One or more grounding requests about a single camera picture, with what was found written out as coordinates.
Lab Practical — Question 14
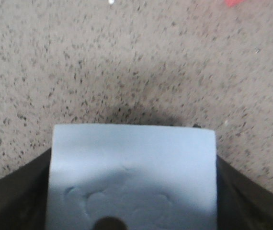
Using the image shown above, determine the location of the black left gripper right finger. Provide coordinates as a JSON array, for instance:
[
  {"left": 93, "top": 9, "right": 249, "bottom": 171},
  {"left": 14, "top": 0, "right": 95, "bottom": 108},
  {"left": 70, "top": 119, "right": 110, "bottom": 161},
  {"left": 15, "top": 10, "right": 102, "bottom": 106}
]
[{"left": 216, "top": 156, "right": 273, "bottom": 230}]

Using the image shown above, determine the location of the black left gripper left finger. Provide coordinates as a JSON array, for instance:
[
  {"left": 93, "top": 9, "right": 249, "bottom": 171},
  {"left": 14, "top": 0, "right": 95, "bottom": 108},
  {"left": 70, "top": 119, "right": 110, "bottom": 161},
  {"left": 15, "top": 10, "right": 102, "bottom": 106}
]
[{"left": 0, "top": 149, "right": 51, "bottom": 230}]

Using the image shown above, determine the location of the light blue foam block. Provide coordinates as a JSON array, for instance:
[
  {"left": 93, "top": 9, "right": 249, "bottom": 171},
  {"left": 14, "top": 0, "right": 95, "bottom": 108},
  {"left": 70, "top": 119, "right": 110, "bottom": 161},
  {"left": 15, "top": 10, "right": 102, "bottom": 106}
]
[{"left": 45, "top": 124, "right": 217, "bottom": 230}]

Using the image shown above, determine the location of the red foam block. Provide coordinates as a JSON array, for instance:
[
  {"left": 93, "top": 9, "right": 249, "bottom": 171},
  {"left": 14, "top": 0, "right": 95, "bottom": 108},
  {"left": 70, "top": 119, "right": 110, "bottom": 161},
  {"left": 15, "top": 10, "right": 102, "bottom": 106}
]
[{"left": 224, "top": 0, "right": 244, "bottom": 7}]

